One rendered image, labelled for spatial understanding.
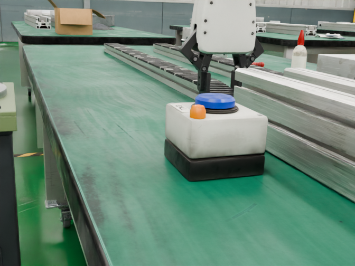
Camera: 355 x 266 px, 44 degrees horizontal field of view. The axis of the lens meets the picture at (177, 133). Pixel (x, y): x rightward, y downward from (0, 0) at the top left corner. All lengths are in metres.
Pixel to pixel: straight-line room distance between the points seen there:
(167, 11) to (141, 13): 0.71
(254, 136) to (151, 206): 0.13
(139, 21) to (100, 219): 11.67
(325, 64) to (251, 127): 0.34
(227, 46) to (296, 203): 0.38
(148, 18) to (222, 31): 11.34
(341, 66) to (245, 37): 0.15
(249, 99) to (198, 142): 0.16
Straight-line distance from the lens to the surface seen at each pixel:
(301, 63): 1.22
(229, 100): 0.43
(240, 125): 0.42
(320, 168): 0.44
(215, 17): 0.71
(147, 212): 0.36
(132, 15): 11.93
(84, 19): 2.74
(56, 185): 1.98
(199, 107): 0.40
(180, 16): 12.34
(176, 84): 0.90
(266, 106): 0.52
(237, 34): 0.73
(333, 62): 0.73
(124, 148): 0.51
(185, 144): 0.41
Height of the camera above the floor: 0.93
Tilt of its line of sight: 15 degrees down
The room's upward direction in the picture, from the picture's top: 2 degrees clockwise
